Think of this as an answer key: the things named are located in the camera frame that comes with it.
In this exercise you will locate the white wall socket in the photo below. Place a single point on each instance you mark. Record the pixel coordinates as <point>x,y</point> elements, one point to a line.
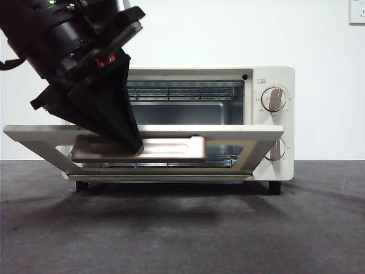
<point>357,12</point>

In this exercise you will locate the oven timer knob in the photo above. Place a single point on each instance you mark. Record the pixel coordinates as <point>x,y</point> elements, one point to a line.
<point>278,152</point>

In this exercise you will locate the white Toshiba toaster oven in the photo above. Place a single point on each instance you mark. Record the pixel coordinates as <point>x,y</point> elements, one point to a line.
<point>288,77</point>

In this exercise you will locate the oven temperature knob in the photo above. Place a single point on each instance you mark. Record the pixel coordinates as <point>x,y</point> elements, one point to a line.
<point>273,99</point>

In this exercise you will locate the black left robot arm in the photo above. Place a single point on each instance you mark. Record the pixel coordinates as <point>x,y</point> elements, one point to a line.
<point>45,37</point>

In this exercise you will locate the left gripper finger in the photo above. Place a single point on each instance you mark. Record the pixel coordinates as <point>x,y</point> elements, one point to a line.
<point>124,85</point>
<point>105,114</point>

